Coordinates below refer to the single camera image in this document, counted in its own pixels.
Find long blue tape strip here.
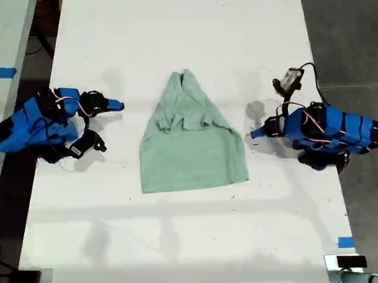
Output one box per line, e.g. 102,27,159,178
0,67,18,79

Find small black box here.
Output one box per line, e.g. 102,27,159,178
336,254,368,269
13,269,42,283

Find red white servo wire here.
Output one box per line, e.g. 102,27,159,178
52,86,94,120

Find pale green T-shirt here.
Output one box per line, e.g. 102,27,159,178
136,68,251,195

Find pale side table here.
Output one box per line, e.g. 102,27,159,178
0,0,44,200

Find short blue tape strip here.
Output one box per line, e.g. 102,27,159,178
337,236,356,249

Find black camera box white label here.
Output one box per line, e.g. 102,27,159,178
68,129,108,159

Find black camera stalk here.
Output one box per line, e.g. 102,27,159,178
272,77,296,118

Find long black camera cable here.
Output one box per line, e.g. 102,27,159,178
299,61,328,107

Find grey black camera box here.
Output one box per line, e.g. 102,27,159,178
280,67,304,91

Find black floor cables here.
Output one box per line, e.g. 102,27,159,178
0,237,20,281

